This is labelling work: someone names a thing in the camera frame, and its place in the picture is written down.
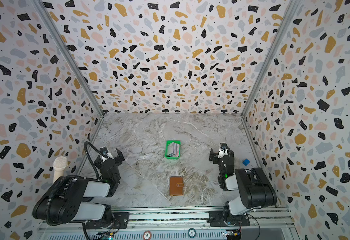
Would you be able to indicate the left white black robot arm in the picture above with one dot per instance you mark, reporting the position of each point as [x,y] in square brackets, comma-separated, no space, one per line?
[70,198]

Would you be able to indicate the stack of credit cards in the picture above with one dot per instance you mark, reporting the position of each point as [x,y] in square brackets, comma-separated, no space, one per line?
[173,150]

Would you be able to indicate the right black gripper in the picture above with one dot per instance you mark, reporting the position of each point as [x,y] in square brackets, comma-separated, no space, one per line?
[221,159]

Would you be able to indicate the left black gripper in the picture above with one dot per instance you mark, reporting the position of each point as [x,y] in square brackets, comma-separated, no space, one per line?
[111,160]

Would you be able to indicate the green plastic card tray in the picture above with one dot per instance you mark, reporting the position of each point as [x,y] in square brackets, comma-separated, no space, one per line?
[172,158]

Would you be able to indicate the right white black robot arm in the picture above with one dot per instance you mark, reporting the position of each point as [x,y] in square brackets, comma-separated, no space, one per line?
[255,190]

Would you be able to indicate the aluminium mounting rail frame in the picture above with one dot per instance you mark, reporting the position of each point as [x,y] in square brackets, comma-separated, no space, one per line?
[180,223]

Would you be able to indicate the beige foam microphone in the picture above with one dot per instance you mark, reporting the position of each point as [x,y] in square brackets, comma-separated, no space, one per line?
[59,166]

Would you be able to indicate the small blue cube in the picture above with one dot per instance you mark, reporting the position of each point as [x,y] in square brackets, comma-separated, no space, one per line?
[246,162]

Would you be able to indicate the brown leather card holder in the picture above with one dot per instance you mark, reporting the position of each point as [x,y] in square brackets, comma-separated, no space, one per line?
[176,186]

